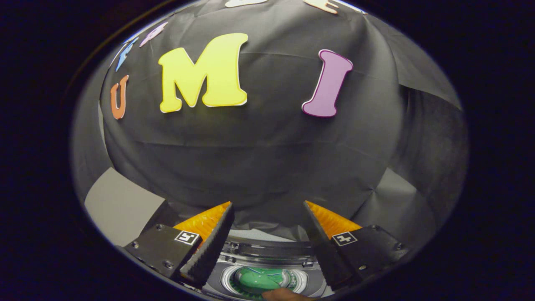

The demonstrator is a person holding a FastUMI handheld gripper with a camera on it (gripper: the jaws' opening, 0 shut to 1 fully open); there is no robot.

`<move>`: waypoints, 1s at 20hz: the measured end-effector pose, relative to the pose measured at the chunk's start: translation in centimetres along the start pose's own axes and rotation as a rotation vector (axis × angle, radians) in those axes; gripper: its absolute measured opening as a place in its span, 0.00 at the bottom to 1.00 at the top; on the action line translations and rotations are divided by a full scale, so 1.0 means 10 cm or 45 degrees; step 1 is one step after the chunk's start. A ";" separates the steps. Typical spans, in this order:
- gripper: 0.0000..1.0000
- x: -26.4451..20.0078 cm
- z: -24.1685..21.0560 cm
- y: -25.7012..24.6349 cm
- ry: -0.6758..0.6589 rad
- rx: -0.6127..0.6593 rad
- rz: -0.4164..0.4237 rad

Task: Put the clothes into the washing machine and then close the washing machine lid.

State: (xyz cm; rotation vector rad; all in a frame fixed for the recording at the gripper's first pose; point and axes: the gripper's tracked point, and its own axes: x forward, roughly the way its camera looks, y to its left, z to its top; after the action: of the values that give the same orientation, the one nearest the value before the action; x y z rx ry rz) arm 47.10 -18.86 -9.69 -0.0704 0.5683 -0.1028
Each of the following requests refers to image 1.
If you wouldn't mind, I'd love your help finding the grey washing machine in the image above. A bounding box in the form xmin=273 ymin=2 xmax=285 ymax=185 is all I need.
xmin=203 ymin=251 xmax=335 ymax=301

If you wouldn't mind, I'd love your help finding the grey cabinet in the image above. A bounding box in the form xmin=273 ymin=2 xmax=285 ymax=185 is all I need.
xmin=84 ymin=167 xmax=180 ymax=247

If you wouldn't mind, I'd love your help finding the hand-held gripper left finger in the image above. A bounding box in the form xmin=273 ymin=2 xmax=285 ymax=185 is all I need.
xmin=125 ymin=202 xmax=235 ymax=289

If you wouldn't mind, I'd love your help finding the black backdrop cloth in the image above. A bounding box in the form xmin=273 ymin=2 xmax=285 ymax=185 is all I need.
xmin=71 ymin=0 xmax=469 ymax=251

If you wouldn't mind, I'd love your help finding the green polo shirt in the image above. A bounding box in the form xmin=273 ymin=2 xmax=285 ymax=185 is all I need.
xmin=233 ymin=268 xmax=294 ymax=294

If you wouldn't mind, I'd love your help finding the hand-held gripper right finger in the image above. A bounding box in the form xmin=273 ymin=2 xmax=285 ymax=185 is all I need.
xmin=304 ymin=200 xmax=409 ymax=291

